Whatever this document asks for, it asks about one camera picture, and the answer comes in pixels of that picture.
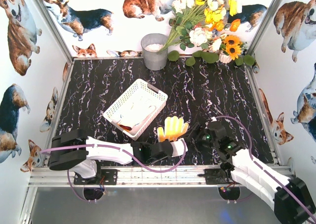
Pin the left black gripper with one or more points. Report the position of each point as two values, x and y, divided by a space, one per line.
158 140

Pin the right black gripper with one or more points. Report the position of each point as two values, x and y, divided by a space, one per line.
195 131

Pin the yellow dotted work glove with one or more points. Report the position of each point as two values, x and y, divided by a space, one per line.
174 128

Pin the cream glove red cuff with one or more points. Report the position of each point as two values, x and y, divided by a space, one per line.
135 113

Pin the white perforated storage basket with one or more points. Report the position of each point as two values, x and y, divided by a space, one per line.
138 89

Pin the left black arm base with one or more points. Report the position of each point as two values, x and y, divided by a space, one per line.
105 177

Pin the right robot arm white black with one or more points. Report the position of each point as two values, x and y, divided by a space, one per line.
289 198

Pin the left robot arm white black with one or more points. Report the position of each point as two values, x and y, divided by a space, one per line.
78 152

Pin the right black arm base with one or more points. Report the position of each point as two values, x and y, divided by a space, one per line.
227 176

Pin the small sunflower pot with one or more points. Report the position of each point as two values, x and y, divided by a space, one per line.
232 49

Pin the grey metal bucket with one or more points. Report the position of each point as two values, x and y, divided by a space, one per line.
154 52

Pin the artificial flower bouquet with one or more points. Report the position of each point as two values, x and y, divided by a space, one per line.
199 23

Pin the aluminium front rail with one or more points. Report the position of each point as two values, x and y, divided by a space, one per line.
127 177

